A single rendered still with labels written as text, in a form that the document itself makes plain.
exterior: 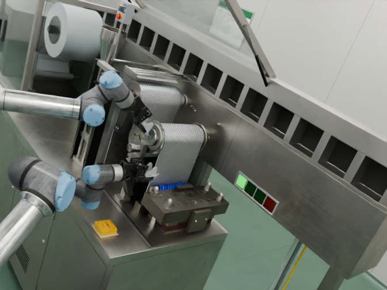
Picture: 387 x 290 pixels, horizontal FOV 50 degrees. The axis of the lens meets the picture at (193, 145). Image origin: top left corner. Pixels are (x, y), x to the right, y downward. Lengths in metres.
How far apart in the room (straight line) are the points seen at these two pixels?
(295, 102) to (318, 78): 2.69
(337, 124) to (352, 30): 2.75
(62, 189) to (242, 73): 1.00
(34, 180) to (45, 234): 0.89
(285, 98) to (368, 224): 0.59
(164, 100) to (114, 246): 0.74
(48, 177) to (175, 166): 0.75
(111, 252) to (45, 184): 0.47
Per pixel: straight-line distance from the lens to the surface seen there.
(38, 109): 1.50
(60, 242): 2.09
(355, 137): 1.61
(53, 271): 2.19
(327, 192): 1.67
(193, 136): 1.92
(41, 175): 1.36
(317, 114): 1.69
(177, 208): 1.82
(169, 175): 1.94
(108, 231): 1.74
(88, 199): 1.74
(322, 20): 4.53
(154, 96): 1.99
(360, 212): 1.62
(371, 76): 4.18
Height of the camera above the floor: 1.94
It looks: 21 degrees down
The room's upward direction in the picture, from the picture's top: 21 degrees clockwise
